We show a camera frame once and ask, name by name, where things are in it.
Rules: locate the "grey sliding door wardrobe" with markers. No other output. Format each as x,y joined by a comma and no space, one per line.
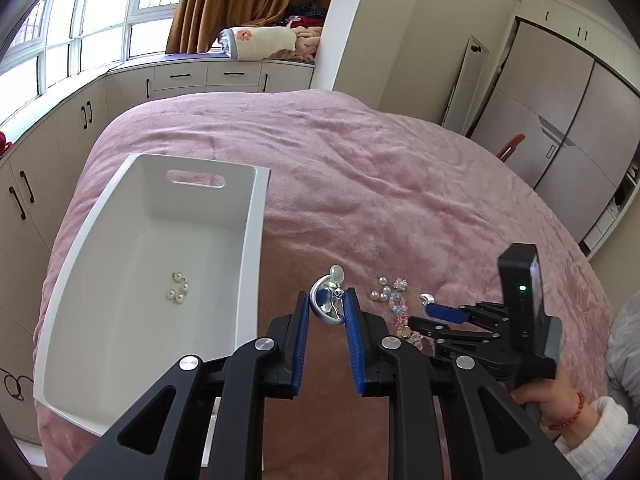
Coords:
560,120

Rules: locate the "open white shelf unit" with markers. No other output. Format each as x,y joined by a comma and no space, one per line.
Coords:
615,210

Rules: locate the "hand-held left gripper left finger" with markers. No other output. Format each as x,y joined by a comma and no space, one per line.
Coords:
302,345

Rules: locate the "person's right hand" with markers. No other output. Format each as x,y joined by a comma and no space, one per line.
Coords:
547,400

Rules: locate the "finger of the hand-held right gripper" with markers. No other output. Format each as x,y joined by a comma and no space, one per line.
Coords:
425,326
445,312

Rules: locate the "pearl cluster earring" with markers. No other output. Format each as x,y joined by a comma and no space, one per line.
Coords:
380,291
177,287

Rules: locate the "folded white flower blanket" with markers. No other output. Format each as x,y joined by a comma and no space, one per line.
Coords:
260,42

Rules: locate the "crumpled pink blanket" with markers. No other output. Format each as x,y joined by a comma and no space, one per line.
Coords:
306,45

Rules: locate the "red soft object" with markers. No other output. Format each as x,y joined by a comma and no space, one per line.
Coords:
4,144

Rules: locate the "leaning white framed panel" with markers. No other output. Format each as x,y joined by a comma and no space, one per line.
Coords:
467,85

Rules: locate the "person's right forearm white sleeve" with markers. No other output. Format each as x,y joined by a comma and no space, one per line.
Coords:
600,440

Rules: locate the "pile of dark clothes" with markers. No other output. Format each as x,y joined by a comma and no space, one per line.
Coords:
307,15

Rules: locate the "orange wooden chair back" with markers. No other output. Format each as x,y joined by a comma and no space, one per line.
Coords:
511,145

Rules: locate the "white plastic storage box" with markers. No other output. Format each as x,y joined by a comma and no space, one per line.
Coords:
150,280

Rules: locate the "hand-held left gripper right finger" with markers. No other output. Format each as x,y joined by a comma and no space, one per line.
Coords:
352,345

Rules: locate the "person's grey clothing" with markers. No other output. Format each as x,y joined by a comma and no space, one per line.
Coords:
625,350

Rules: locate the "pink velvet bed blanket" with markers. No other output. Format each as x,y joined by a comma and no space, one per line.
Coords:
380,175

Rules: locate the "brown curtain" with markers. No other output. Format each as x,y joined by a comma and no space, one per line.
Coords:
250,0

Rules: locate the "white framed bay window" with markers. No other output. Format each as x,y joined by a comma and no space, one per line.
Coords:
80,25

